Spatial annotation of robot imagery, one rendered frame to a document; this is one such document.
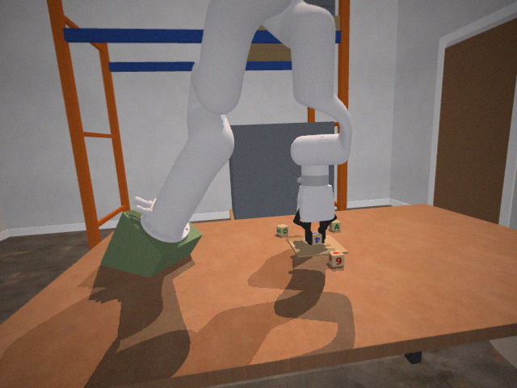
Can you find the beige letter block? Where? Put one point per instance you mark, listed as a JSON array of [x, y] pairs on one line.
[[336, 258], [317, 238], [282, 230], [335, 225]]

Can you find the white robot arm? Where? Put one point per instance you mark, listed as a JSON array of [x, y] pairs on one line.
[[229, 28]]

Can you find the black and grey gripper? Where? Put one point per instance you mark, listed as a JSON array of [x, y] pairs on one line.
[[317, 206]]

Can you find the tan flat mat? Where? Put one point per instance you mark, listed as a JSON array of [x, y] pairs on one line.
[[303, 249]]

